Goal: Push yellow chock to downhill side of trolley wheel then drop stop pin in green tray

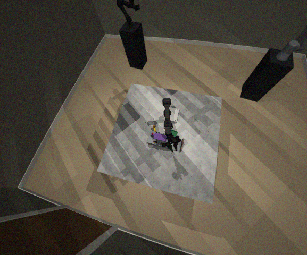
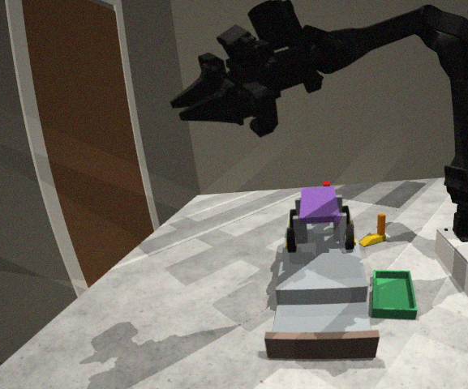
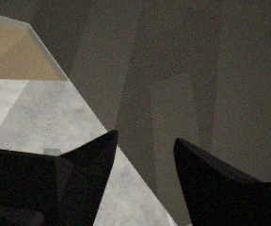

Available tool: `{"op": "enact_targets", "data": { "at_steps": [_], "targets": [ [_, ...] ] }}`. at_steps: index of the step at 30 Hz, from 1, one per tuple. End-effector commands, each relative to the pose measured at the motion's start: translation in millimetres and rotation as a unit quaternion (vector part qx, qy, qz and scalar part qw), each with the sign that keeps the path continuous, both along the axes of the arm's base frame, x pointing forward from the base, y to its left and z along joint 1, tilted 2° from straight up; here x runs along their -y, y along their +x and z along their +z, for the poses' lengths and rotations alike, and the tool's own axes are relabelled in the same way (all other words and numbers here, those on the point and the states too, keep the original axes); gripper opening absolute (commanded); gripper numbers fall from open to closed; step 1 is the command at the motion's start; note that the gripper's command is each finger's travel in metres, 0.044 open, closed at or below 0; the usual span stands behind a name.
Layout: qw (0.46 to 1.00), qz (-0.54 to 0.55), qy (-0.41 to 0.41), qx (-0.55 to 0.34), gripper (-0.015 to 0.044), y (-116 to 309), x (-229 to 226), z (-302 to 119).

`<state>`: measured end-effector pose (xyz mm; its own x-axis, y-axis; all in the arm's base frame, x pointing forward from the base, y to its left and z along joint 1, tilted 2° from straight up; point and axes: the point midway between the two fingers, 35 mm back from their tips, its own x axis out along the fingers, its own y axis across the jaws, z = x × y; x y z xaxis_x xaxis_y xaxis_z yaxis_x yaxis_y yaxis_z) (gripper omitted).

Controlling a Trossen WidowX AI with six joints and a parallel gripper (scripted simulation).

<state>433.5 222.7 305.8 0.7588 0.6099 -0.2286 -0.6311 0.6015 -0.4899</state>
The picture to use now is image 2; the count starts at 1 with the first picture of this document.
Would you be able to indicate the grey ramp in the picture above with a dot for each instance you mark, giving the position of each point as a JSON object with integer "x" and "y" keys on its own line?
{"x": 321, "y": 301}

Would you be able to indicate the green tray rim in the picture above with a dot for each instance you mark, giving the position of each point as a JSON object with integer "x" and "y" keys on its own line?
{"x": 393, "y": 313}

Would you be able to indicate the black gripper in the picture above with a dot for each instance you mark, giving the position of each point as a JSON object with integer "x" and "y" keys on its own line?
{"x": 221, "y": 96}

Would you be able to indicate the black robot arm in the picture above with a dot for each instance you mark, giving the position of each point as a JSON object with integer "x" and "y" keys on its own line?
{"x": 311, "y": 49}

